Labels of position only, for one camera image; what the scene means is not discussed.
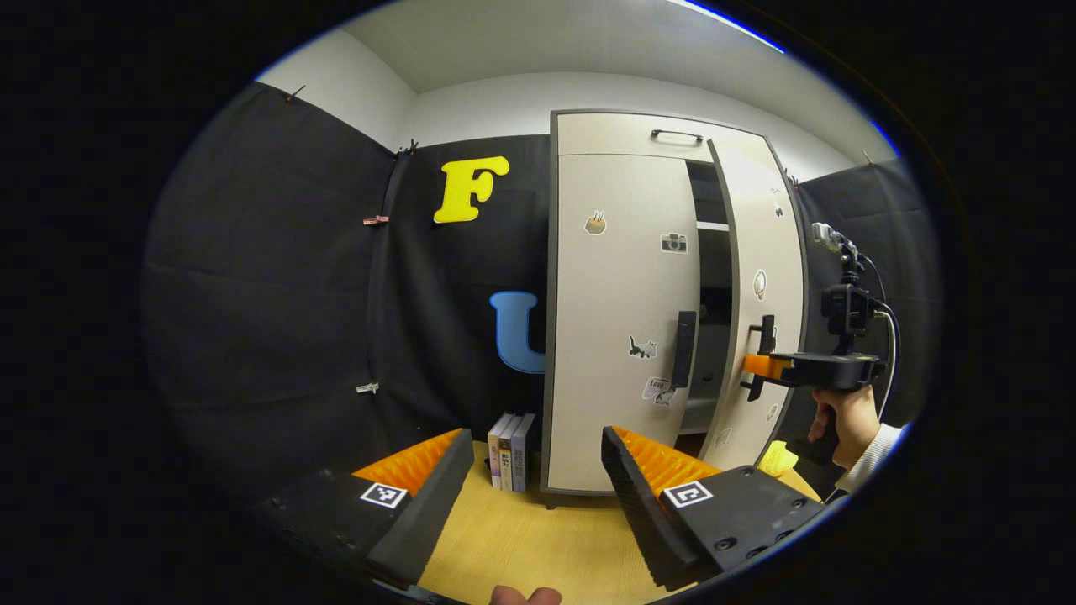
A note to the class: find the beige door with camera sticker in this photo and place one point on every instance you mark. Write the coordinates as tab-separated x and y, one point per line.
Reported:
614	294

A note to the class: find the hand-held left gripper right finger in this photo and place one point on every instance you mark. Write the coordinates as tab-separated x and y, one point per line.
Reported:
639	512

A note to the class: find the pale pink spine book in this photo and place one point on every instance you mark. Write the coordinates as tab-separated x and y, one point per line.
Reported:
496	454

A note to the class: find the dark grey spine book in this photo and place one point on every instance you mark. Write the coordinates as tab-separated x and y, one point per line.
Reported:
507	458

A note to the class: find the beige cabinet drawer front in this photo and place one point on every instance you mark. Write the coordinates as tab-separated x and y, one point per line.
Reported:
614	134

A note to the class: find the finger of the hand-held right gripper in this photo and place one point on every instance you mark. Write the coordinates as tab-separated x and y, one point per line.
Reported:
765	366

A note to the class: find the beige double-door shoe cabinet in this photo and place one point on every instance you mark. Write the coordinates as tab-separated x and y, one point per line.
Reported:
547	336

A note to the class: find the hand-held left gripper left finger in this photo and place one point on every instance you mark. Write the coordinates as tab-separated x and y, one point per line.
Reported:
429	512

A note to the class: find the beige door with headphone sticker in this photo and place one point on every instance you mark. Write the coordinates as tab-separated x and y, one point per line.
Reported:
773	244

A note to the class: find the white cabinet shelf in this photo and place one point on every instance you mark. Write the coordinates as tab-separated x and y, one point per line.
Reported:
713	226
696	413

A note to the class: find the black backdrop cloth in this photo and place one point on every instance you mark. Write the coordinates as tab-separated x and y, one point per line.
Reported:
252	294

